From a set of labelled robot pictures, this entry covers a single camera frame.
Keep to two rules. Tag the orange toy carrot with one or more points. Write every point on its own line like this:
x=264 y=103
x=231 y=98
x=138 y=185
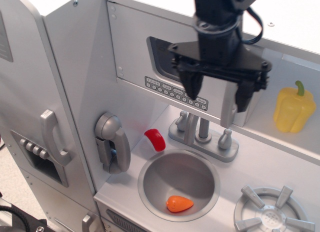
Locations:
x=177 y=204

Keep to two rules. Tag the yellow toy bell pepper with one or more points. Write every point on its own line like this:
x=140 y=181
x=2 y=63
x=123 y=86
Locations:
x=294 y=106

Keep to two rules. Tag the grey round sink bowl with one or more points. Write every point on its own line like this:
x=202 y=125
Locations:
x=178 y=172

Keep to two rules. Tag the black equipment bottom left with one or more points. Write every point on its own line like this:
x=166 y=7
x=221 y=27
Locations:
x=13 y=219

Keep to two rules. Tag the grey toy faucet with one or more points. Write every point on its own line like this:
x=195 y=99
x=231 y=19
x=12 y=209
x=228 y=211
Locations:
x=195 y=132

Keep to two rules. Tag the white toy fridge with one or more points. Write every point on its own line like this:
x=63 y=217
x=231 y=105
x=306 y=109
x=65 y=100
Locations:
x=30 y=84

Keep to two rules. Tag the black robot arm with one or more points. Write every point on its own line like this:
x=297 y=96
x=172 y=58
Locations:
x=220 y=12

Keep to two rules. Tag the grey fridge door handle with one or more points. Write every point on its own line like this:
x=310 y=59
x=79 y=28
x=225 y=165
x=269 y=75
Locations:
x=48 y=122

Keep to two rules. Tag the red toy pepper slice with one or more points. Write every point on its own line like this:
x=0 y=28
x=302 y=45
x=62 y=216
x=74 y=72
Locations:
x=156 y=139

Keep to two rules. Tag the grey toy wall phone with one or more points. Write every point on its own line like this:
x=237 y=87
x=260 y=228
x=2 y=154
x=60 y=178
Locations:
x=112 y=144

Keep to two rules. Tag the grey toy stove burner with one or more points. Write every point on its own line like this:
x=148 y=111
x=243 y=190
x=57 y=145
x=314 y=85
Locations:
x=270 y=210

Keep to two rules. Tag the grey lower fridge handle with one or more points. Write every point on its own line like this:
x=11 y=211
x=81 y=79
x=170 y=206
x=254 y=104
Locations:
x=89 y=223

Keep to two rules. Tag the white microwave door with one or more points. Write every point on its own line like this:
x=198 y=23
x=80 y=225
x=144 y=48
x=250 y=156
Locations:
x=141 y=34

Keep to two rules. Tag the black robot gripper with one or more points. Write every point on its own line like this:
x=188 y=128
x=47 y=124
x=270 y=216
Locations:
x=220 y=52

